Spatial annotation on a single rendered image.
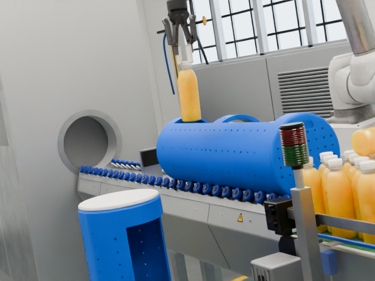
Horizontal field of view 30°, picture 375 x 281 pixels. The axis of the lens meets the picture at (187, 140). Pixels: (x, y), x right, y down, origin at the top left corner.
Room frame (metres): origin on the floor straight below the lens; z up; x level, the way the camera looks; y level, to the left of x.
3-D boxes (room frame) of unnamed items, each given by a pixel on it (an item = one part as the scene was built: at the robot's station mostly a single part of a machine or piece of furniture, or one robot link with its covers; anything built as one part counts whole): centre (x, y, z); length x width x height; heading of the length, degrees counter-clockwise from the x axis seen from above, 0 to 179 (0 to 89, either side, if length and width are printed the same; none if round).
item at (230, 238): (3.14, 0.07, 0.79); 2.17 x 0.29 x 0.34; 27
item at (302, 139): (1.70, -0.26, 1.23); 0.06 x 0.06 x 0.04
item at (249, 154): (2.65, -0.18, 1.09); 0.88 x 0.28 x 0.28; 27
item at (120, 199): (2.37, 0.26, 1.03); 0.28 x 0.28 x 0.01
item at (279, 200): (2.08, -0.25, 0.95); 0.10 x 0.07 x 0.10; 117
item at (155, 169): (3.40, 0.19, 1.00); 0.10 x 0.04 x 0.15; 117
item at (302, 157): (1.70, -0.26, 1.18); 0.06 x 0.06 x 0.05
